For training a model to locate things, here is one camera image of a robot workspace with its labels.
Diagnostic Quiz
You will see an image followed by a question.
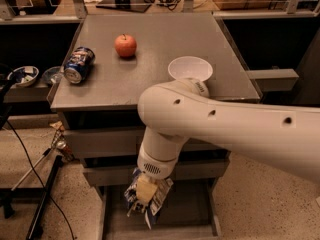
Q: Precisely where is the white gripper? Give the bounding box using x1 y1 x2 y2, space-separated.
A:
136 146 176 204

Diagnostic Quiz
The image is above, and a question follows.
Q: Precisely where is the blue chip bag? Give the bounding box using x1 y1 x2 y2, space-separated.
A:
124 168 173 229

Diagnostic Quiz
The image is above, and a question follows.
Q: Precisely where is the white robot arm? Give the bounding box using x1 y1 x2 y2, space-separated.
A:
137 79 320 182

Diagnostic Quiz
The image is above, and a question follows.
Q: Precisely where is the open bottom grey drawer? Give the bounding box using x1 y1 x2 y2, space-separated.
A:
98 180 222 240

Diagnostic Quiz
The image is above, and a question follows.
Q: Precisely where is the top grey drawer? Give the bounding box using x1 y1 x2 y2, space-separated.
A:
62 123 234 160

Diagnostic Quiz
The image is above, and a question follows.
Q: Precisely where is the middle grey drawer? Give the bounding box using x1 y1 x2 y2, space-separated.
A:
83 159 229 186

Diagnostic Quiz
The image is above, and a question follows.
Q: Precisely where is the grey drawer cabinet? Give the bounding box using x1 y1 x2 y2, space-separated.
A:
46 11 261 240

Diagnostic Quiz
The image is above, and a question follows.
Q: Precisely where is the blue soda can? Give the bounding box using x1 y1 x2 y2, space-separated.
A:
64 47 95 84

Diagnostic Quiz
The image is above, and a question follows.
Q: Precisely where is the black stand base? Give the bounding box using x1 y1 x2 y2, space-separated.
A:
0 155 63 240

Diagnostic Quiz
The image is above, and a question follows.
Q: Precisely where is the red apple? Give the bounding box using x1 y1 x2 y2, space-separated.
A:
114 34 137 58

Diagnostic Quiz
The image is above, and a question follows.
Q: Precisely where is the small glass bowl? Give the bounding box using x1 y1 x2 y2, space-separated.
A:
41 66 63 86

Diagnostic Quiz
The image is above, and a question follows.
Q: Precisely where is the grey side shelf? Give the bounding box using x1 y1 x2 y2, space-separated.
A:
247 69 299 92

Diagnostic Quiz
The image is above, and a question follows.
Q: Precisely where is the white bowl with items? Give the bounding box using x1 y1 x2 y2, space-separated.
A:
7 66 39 87

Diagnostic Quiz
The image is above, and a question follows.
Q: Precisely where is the black monitor stand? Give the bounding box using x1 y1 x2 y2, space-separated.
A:
96 0 151 13

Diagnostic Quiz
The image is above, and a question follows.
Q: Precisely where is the black cable on floor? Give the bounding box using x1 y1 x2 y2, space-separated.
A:
0 117 78 240

